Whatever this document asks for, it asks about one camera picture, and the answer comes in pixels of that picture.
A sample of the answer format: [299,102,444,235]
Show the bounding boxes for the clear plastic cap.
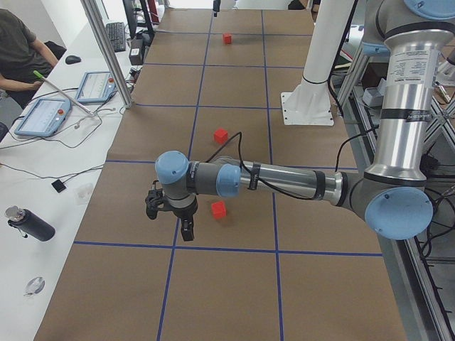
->
[24,276,46,296]

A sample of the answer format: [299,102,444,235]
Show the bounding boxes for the clear small plastic box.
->
[74,183,94,205]

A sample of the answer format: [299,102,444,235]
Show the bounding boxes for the black power adapter box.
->
[129,38,145,66]

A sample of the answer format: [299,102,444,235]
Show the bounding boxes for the black keyboard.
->
[105,22,126,53]

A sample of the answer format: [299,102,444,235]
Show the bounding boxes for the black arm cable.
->
[207,131,378,200]

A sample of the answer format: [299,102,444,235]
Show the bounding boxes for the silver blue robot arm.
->
[145,1,454,241]

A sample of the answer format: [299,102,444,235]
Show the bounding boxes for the seated person dark shirt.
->
[1,9,66,108]

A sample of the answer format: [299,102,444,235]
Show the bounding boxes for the green tipped white stick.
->
[33,70,95,117]

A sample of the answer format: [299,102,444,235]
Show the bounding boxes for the far blue teach pendant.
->
[76,71,116,105]

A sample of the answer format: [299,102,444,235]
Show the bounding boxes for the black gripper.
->
[168,197,198,242]

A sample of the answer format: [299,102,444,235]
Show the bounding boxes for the aluminium frame post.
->
[80,0,132,109]

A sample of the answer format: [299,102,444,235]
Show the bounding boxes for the black computer mouse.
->
[65,55,81,65]

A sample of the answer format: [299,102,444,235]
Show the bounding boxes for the near blue teach pendant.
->
[14,99,72,137]

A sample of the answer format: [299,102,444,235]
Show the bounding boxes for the red block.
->
[213,129,229,145]
[223,33,232,45]
[211,201,227,220]

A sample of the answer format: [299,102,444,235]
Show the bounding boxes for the blue teach pendant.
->
[14,99,72,137]
[76,71,116,105]

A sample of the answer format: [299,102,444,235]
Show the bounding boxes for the small black square pad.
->
[51,179,66,193]

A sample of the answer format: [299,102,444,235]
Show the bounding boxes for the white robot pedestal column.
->
[281,0,356,126]

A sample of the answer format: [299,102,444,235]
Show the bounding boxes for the black water bottle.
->
[5,206,55,242]

